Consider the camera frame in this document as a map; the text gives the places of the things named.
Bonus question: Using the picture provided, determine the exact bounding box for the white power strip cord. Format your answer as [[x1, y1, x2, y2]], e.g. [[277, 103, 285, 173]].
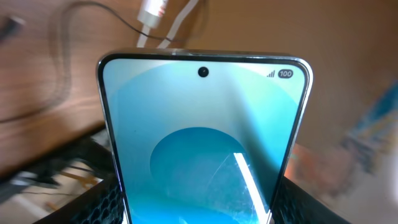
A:
[[136, 0, 200, 49]]

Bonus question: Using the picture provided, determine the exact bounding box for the white power strip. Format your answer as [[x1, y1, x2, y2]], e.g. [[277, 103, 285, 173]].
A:
[[137, 0, 168, 29]]

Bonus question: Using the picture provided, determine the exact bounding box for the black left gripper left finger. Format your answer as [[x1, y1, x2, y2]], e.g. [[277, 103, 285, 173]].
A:
[[34, 179, 123, 224]]

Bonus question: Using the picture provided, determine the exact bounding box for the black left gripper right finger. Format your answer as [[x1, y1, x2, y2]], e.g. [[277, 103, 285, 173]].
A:
[[272, 177, 349, 224]]

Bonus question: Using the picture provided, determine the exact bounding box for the black USB charging cable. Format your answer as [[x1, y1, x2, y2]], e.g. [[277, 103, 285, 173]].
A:
[[0, 1, 187, 124]]

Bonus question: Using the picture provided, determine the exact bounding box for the blue Galaxy S25 smartphone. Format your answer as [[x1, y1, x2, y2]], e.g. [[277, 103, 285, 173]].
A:
[[96, 49, 313, 223]]

